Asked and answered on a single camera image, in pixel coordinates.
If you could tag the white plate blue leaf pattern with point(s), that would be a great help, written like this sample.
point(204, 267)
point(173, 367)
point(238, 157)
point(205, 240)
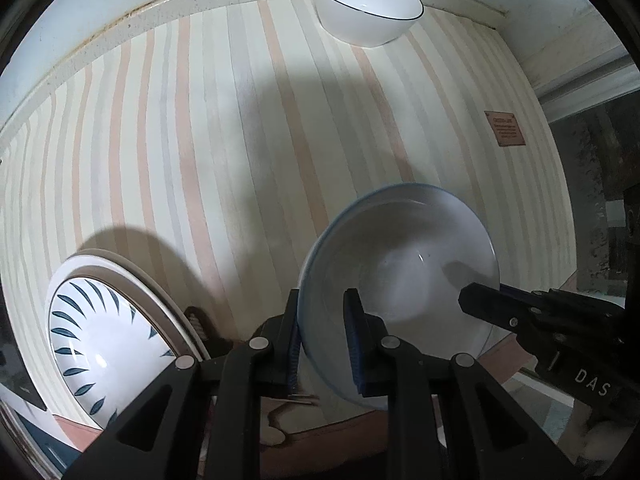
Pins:
point(100, 345)

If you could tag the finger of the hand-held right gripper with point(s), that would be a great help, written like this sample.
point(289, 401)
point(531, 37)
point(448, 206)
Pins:
point(515, 290)
point(485, 307)

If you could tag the striped tablecloth with cat print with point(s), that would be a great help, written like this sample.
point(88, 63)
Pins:
point(225, 135)

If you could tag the glass sliding door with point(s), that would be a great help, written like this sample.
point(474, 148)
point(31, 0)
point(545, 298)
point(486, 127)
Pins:
point(600, 185)

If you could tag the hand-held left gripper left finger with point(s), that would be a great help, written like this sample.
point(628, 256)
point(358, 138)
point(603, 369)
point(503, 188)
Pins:
point(287, 355)

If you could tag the white bowl coloured dots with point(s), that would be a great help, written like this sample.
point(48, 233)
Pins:
point(410, 260)

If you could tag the white bowl black rim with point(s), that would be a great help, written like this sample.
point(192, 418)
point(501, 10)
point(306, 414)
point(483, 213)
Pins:
point(365, 20)

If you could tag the white plate grey floral print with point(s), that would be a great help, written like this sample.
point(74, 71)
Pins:
point(107, 254)

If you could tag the white door frame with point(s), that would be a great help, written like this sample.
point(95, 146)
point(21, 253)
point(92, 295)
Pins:
point(590, 85)

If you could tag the brown cloth label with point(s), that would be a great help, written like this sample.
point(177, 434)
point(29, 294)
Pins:
point(505, 129)

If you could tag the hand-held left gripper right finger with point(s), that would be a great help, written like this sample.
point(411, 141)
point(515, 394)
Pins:
point(356, 345)

